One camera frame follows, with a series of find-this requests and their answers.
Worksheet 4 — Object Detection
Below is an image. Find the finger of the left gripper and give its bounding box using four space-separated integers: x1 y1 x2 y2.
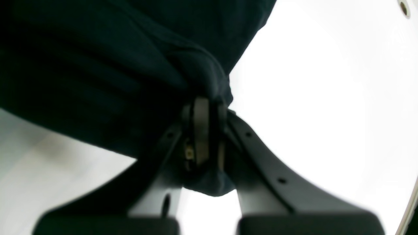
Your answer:
217 105 385 235
33 98 209 235

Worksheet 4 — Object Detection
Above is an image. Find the black t-shirt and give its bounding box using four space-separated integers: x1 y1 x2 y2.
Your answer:
1 0 276 198

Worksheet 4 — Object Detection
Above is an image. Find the right table cable grommet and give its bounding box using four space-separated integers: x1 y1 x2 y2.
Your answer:
397 0 410 19

